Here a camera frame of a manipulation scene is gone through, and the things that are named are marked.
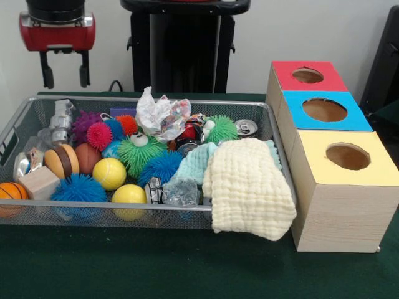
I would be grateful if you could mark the blue spiky rubber ball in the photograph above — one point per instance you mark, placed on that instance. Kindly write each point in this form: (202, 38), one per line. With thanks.
(78, 190)
(162, 166)

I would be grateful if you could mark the pink spiky rubber ball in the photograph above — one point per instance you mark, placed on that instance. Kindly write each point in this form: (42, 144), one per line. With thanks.
(99, 135)

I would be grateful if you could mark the green spiky toy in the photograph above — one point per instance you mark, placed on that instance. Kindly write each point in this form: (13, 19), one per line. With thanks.
(221, 127)
(140, 152)

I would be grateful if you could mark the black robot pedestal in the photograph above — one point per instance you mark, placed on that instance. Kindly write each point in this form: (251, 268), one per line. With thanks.
(174, 46)

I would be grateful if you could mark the cream muslin cloth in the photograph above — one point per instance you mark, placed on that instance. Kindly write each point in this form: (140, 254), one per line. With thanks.
(249, 193)

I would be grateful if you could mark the light blue muslin cloth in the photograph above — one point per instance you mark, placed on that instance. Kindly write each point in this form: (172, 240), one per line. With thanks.
(193, 162)

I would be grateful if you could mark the white colourful-dotted wrapper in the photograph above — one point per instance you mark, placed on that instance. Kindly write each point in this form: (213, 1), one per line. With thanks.
(156, 115)

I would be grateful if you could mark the yellow foam ball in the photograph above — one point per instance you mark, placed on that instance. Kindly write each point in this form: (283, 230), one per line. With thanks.
(129, 197)
(109, 173)

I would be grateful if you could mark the toy hamburger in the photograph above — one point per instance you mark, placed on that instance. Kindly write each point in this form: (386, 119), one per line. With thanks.
(60, 160)

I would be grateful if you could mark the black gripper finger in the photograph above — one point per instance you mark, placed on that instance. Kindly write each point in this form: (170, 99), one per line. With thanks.
(84, 73)
(47, 76)

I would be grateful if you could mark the wooden box with three holes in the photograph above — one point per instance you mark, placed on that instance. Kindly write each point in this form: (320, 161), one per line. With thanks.
(343, 218)

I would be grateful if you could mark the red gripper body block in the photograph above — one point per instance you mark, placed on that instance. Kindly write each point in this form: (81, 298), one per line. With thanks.
(56, 37)

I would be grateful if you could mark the black chair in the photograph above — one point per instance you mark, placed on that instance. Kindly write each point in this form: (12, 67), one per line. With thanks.
(383, 62)

